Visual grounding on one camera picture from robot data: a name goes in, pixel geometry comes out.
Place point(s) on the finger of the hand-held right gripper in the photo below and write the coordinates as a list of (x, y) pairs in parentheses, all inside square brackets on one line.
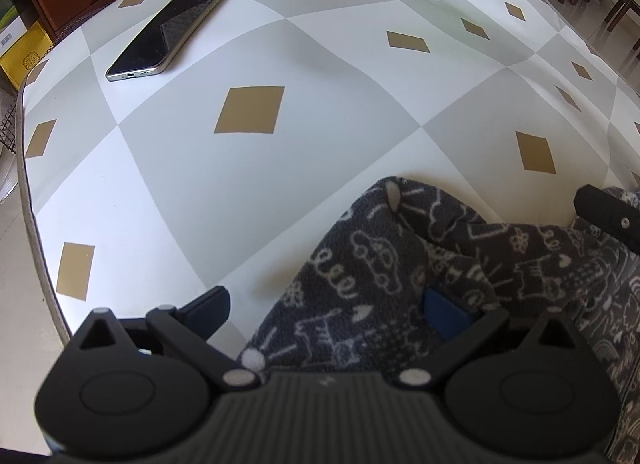
[(605, 211)]

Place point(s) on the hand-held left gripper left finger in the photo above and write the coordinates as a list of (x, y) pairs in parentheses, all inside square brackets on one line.
[(210, 306)]

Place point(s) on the yellow box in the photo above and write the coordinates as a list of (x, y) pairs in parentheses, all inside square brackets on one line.
[(22, 56)]

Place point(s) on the grey doodle print fleece jacket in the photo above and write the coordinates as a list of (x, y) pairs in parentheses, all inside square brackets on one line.
[(400, 254)]

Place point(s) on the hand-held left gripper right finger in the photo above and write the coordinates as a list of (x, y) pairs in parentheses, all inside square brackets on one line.
[(445, 309)]

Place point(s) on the smartphone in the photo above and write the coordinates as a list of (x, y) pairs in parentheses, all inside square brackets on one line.
[(165, 34)]

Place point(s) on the green box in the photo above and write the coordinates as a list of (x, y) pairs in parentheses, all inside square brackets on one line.
[(9, 1)]

